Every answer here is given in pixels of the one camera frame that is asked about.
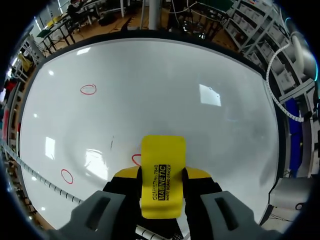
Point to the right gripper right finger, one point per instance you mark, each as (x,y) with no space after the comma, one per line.
(225,212)

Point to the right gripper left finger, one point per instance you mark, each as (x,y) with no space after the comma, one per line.
(100,212)

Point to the yellow whiteboard eraser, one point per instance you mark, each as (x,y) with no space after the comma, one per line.
(163,175)

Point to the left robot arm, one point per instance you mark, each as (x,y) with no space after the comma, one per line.
(301,58)

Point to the large whiteboard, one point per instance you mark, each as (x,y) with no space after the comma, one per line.
(160,100)

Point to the person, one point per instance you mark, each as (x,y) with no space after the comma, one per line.
(73,8)

